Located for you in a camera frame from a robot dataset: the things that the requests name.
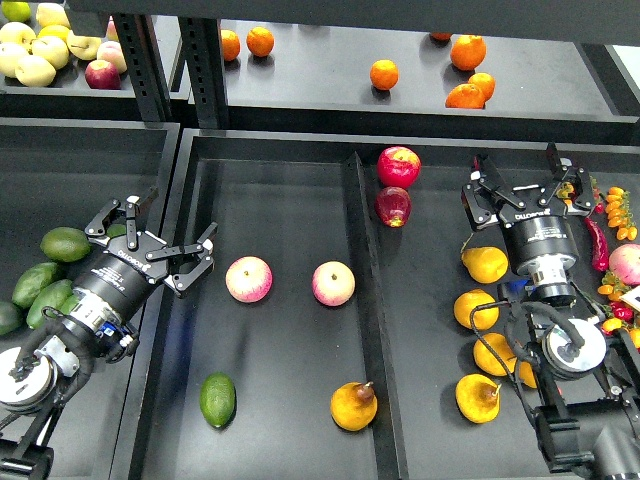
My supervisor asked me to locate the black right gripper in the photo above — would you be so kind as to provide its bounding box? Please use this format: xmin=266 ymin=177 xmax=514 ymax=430
xmin=461 ymin=142 xmax=595 ymax=305

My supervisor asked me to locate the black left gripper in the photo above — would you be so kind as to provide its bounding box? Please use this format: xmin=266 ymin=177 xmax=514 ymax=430
xmin=72 ymin=187 xmax=218 ymax=331

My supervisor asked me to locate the yellow pear with brown top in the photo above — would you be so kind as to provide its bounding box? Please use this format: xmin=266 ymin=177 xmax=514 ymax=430
xmin=330 ymin=382 xmax=378 ymax=432

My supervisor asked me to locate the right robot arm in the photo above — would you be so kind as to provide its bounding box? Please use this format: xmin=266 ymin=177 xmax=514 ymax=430
xmin=461 ymin=144 xmax=639 ymax=479

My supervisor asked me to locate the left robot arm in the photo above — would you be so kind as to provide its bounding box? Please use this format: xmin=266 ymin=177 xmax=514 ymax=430
xmin=1 ymin=192 xmax=218 ymax=479

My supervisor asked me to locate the dark green avocado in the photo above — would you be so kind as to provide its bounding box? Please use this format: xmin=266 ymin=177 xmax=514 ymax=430
xmin=106 ymin=224 xmax=127 ymax=238

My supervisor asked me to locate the yellow pear upper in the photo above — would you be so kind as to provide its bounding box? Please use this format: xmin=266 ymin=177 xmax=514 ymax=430
xmin=460 ymin=235 xmax=509 ymax=284

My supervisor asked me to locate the yellow pear right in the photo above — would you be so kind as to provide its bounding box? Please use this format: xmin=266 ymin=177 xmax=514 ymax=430
xmin=518 ymin=361 xmax=538 ymax=389

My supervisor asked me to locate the orange cherry tomato cluster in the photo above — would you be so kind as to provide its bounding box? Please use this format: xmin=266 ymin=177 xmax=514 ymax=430
xmin=605 ymin=186 xmax=638 ymax=242

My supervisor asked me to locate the red chili pepper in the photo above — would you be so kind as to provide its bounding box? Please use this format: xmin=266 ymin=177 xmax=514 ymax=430
xmin=584 ymin=217 xmax=609 ymax=272

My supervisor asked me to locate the pink apple left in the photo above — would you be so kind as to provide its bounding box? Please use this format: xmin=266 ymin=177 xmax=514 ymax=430
xmin=225 ymin=256 xmax=273 ymax=303

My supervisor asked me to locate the pink apple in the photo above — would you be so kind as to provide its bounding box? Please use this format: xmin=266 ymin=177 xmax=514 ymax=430
xmin=225 ymin=256 xmax=273 ymax=303
xmin=609 ymin=243 xmax=640 ymax=286
xmin=312 ymin=261 xmax=355 ymax=307

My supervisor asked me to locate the orange front right shelf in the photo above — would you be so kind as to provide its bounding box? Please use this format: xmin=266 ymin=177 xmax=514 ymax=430
xmin=445 ymin=83 xmax=486 ymax=109

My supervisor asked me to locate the orange shelf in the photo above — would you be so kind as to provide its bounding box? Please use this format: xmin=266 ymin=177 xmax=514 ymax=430
xmin=445 ymin=83 xmax=486 ymax=109
xmin=450 ymin=35 xmax=487 ymax=71
xmin=246 ymin=26 xmax=275 ymax=58
xmin=369 ymin=59 xmax=399 ymax=91

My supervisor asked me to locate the orange behind front right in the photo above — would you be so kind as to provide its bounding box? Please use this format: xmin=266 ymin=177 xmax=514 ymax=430
xmin=468 ymin=72 xmax=496 ymax=101

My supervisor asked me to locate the pink apple far right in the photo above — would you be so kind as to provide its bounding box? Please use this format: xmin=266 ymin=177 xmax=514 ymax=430
xmin=609 ymin=243 xmax=640 ymax=286

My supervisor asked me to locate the bright red apple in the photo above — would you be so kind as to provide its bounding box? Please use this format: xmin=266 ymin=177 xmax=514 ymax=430
xmin=377 ymin=146 xmax=422 ymax=189

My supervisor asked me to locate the dark red apple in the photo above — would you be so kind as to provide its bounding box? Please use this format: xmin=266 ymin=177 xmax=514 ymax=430
xmin=374 ymin=186 xmax=412 ymax=228

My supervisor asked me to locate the orange top right shelf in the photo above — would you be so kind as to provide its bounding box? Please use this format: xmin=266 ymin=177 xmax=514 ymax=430
xmin=450 ymin=35 xmax=487 ymax=71

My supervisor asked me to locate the red apple on shelf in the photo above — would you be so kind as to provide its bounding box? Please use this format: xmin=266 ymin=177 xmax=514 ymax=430
xmin=85 ymin=59 xmax=121 ymax=90

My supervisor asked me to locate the orange centre shelf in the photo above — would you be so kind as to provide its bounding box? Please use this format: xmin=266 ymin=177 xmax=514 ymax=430
xmin=369 ymin=59 xmax=399 ymax=91

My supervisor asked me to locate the pale yellow apple front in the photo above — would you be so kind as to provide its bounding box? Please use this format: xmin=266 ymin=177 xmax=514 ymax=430
xmin=15 ymin=55 xmax=56 ymax=87

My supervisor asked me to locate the orange left shelf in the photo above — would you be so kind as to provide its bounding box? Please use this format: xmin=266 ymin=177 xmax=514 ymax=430
xmin=246 ymin=26 xmax=275 ymax=58

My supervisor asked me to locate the black centre divider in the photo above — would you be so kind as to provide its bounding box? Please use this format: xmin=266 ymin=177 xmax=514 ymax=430
xmin=342 ymin=152 xmax=408 ymax=479

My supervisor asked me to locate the black shelf post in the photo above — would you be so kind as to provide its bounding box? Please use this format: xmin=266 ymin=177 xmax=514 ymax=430
xmin=178 ymin=17 xmax=230 ymax=130

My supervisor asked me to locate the orange beside post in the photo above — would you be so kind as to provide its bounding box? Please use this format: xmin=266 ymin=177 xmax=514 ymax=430
xmin=220 ymin=29 xmax=241 ymax=62

